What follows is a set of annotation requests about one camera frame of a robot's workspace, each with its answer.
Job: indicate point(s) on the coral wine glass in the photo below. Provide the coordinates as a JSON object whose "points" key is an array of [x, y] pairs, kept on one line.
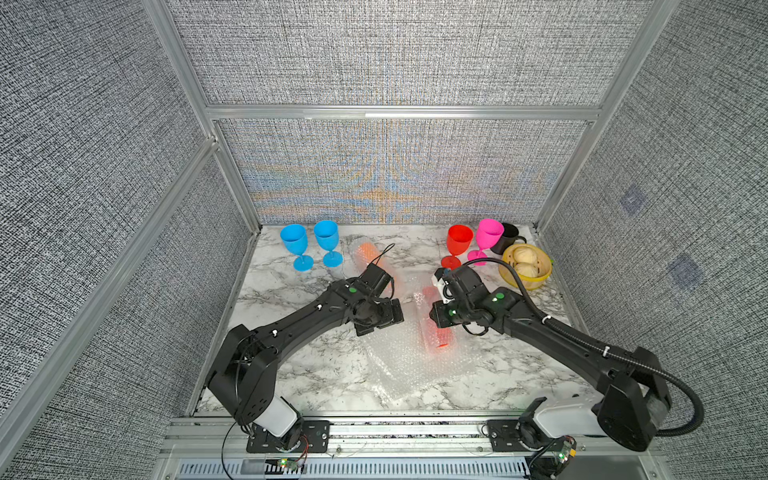
{"points": [[436, 340]]}

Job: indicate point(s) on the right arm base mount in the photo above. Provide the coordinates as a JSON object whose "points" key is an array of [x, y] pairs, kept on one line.
{"points": [[517, 434]]}

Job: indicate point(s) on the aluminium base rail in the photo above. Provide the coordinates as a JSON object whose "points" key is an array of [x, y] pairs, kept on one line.
{"points": [[367, 445]]}

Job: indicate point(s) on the orange wine glass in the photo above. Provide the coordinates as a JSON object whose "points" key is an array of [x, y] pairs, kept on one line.
{"points": [[364, 251]]}

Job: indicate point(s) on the blue wine glass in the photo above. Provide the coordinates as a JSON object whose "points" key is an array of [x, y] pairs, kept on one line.
{"points": [[295, 240], [327, 236]]}

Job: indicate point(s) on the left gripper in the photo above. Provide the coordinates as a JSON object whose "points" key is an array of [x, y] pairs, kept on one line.
{"points": [[389, 317]]}

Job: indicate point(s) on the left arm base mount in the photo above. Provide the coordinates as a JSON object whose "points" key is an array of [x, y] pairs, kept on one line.
{"points": [[306, 436]]}

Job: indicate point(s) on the bubble wrap sheet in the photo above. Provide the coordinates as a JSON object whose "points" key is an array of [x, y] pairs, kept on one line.
{"points": [[403, 375]]}

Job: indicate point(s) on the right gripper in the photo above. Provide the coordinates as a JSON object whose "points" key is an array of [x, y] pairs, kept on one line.
{"points": [[438, 317]]}

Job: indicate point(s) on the red wine glass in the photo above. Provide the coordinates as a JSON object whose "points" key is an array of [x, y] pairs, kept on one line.
{"points": [[458, 241]]}

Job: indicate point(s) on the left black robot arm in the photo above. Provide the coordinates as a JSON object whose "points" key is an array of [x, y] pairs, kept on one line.
{"points": [[244, 371]]}

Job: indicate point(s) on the yellow bamboo steamer basket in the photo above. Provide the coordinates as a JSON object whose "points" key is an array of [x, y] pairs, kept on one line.
{"points": [[545, 266]]}

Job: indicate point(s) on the aluminium frame crossbar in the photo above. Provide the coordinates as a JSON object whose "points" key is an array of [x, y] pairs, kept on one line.
{"points": [[351, 112]]}

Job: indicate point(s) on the black mug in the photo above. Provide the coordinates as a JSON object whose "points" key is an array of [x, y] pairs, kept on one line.
{"points": [[510, 236]]}

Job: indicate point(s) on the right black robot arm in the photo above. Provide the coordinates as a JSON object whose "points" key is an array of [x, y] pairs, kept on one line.
{"points": [[639, 399]]}

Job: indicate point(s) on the pink wine glass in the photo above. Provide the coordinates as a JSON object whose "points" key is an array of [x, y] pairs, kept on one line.
{"points": [[488, 233]]}

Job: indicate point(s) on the upper white bun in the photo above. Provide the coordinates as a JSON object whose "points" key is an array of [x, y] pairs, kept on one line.
{"points": [[526, 255]]}

